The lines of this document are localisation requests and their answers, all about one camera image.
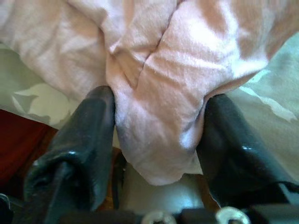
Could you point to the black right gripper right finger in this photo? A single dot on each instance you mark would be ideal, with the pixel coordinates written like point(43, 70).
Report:
point(233, 151)

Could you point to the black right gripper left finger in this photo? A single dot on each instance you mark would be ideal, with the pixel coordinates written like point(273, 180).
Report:
point(88, 140)

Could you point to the pink cartoon blanket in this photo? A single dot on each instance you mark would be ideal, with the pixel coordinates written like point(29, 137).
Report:
point(163, 81)

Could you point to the beige floral bed sheet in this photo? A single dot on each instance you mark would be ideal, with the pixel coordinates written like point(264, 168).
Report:
point(268, 98)

